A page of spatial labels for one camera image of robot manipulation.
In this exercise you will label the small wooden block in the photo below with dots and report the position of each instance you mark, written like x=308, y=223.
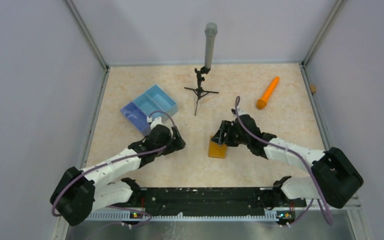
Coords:
x=312, y=88

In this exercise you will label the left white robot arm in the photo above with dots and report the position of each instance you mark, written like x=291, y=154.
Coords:
x=82, y=191

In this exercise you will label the black tripod stand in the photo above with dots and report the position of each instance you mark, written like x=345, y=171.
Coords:
x=199, y=91

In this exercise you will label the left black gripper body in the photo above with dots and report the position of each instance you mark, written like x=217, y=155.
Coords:
x=176, y=145

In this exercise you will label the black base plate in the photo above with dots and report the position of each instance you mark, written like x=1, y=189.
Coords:
x=210, y=201

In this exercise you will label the orange marker pen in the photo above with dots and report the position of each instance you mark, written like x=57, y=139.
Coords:
x=263, y=100

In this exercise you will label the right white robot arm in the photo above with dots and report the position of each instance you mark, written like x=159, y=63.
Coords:
x=332, y=177

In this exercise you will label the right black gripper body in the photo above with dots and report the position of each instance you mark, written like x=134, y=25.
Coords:
x=234, y=137

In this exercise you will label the blue compartment organizer box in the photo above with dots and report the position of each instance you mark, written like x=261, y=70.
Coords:
x=151, y=102

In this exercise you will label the grey microphone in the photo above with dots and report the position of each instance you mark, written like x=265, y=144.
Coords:
x=210, y=31

